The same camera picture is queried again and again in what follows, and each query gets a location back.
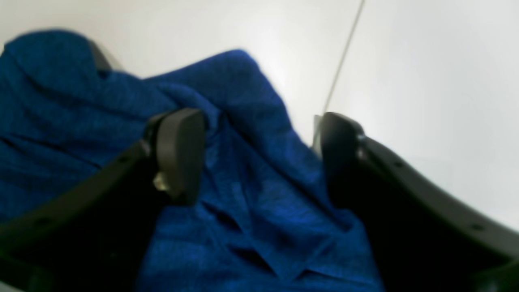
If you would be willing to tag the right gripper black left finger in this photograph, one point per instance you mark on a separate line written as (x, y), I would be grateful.
(94, 237)

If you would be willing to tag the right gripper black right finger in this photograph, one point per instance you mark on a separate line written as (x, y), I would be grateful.
(422, 238)

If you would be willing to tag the dark blue t-shirt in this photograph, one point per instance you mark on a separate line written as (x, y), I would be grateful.
(263, 222)

